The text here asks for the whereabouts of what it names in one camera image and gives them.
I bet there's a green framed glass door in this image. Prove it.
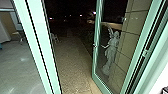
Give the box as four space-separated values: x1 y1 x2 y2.
11 0 168 94

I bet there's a silver door handle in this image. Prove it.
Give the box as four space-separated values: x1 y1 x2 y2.
92 41 99 48

